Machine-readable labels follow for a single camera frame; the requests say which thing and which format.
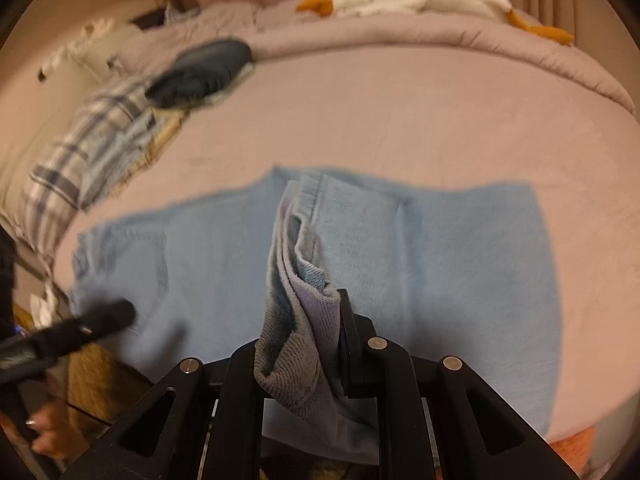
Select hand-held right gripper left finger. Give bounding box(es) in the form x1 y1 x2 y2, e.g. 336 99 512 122
60 342 263 480

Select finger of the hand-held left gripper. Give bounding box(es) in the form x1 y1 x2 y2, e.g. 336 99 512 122
0 300 137 386

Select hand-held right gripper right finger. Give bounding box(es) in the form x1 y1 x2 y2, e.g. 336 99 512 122
337 289 576 480

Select light blue denim pants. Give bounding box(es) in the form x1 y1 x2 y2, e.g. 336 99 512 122
67 165 563 466

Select person's left hand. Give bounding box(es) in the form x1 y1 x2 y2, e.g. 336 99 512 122
25 400 86 461

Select brown woven mat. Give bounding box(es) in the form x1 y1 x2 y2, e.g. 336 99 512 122
65 342 156 426

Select plaid pillow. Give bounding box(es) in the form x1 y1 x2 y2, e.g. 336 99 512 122
15 80 151 261

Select crumpled light blue cloth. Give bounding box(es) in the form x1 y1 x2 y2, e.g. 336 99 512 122
77 120 156 211

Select yellowish patterned cloth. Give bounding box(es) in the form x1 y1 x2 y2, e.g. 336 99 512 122
125 110 191 181

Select beige headboard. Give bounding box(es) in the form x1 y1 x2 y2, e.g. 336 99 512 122
0 35 101 211

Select folded dark blue jeans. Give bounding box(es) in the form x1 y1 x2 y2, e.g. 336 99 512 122
145 37 253 111

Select grey cushion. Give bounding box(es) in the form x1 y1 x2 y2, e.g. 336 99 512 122
75 25 146 81

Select dark cloth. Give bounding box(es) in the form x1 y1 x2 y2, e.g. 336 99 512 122
130 7 166 27

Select blue patterned cloth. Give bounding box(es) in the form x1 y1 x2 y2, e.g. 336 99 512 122
162 2 201 24

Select pinkish grey quilt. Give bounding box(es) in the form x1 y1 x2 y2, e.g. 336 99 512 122
117 2 633 111

